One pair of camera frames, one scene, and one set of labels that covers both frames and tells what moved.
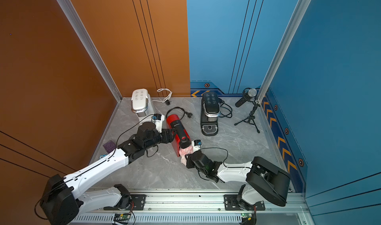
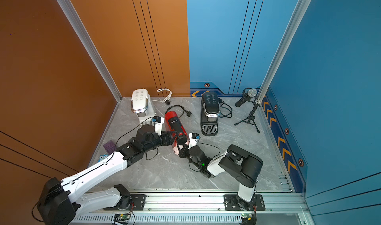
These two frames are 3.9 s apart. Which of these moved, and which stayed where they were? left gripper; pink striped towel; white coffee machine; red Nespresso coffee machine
Moved: pink striped towel
Stayed: left gripper; red Nespresso coffee machine; white coffee machine
